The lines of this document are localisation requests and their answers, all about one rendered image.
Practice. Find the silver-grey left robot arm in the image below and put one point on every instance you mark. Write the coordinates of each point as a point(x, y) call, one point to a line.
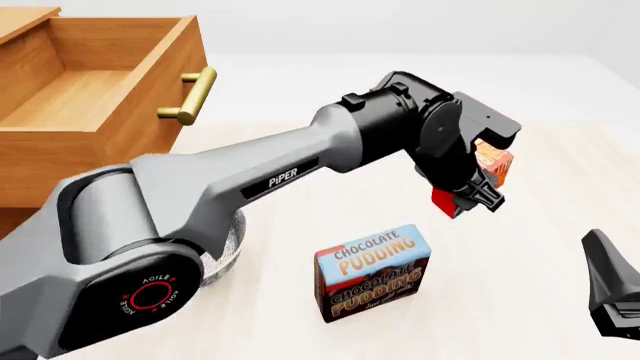
point(210, 176)

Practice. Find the chocolate pudding box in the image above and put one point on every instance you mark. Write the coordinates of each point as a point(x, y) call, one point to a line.
point(372, 273)

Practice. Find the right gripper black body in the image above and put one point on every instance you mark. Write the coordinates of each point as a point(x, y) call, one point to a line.
point(617, 318)

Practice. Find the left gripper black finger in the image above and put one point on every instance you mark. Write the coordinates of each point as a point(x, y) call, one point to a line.
point(484, 193)

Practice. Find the wooden drawer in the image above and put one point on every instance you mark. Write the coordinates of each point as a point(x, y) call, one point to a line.
point(140, 112)

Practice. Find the grey patterned bowl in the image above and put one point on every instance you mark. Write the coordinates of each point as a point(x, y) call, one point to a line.
point(231, 243)

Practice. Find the wooden cabinet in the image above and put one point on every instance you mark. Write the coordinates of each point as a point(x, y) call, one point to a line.
point(20, 22)

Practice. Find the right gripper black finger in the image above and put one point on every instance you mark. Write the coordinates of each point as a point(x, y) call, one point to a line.
point(611, 266)

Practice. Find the red and orange butter box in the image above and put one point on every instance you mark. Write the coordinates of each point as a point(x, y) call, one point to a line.
point(496, 159)

